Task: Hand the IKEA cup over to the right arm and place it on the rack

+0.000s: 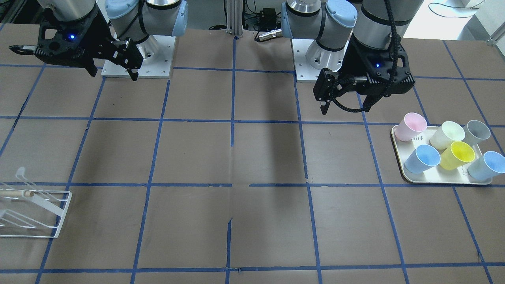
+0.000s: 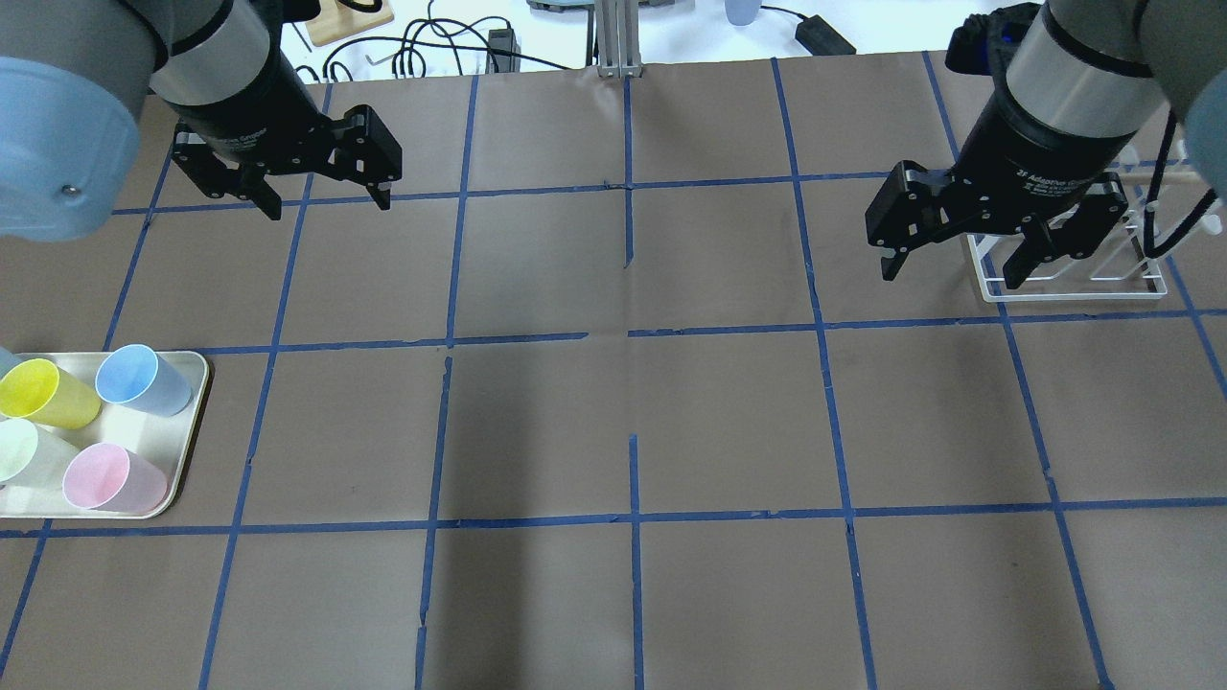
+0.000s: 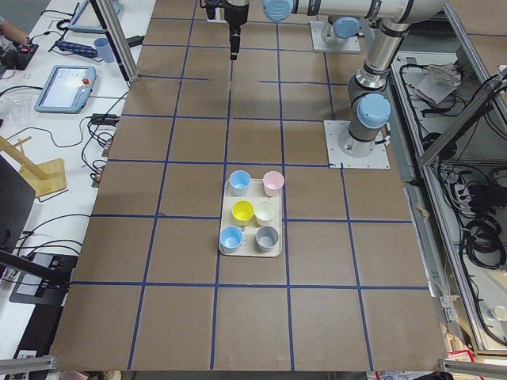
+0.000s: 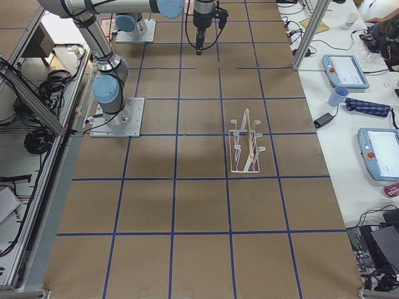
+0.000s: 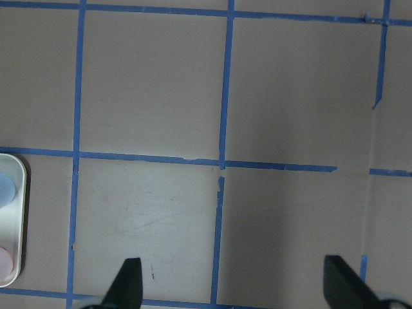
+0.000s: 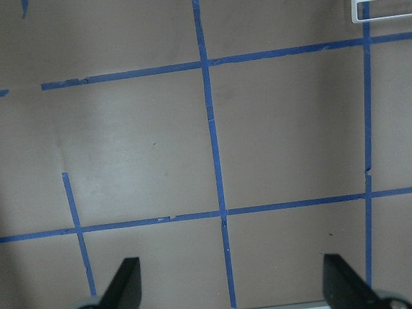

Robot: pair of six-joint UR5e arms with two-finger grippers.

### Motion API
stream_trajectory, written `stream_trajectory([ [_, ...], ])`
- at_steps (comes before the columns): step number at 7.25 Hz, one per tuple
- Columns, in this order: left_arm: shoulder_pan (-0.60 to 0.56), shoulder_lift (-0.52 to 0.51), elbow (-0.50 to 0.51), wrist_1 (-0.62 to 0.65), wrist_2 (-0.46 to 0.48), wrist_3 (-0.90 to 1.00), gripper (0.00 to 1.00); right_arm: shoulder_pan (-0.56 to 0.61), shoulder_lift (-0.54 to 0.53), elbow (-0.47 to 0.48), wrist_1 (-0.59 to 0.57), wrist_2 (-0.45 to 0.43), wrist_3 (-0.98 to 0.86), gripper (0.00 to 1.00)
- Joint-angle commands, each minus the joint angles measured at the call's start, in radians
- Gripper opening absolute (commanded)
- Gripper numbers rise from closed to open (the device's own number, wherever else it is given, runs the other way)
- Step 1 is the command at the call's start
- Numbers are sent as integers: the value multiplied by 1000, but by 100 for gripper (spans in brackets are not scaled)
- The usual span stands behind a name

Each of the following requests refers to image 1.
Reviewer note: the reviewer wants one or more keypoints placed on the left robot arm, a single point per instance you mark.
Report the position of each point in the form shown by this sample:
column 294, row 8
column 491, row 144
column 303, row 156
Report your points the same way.
column 376, row 24

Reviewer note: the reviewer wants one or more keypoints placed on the light blue plastic cup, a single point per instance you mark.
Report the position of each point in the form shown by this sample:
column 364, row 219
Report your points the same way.
column 490, row 164

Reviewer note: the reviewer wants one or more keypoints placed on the grey plastic cup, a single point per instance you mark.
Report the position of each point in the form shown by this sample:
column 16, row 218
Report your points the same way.
column 475, row 132

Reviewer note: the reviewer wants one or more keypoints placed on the white wire cup rack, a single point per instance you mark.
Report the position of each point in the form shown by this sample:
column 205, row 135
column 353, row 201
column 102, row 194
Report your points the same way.
column 29, row 211

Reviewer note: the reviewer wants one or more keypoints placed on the yellow plastic cup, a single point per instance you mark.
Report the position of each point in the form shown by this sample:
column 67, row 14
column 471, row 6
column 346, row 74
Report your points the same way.
column 457, row 154

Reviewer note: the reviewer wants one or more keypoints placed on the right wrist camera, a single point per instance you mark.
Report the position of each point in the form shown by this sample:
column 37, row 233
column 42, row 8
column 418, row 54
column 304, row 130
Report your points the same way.
column 126, row 54

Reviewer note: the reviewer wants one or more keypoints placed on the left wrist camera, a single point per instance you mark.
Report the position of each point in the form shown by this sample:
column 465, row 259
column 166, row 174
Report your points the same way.
column 325, row 80

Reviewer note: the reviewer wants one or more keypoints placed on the cream plastic cup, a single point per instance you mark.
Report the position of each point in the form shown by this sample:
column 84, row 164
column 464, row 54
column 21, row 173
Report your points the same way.
column 448, row 133

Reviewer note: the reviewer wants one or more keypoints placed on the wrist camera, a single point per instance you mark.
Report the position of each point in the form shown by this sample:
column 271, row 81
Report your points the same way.
column 325, row 80
column 126, row 54

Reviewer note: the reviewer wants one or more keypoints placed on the blue plastic cup near pink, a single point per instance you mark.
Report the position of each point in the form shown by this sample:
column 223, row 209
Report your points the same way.
column 423, row 158

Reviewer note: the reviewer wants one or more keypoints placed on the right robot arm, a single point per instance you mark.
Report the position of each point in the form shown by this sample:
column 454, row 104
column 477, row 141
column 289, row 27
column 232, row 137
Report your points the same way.
column 139, row 19

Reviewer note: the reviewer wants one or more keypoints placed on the white plastic tray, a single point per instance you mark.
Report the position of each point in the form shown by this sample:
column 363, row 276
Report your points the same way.
column 435, row 175

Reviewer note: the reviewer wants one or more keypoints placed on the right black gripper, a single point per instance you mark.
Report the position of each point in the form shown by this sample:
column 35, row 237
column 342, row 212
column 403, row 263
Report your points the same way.
column 99, row 36

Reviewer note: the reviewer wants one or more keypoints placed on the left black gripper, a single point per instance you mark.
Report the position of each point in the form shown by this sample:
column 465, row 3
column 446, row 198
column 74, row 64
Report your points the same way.
column 352, row 63

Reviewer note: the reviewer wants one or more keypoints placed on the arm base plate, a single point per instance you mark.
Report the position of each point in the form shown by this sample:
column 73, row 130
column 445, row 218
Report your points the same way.
column 302, row 63
column 158, row 52

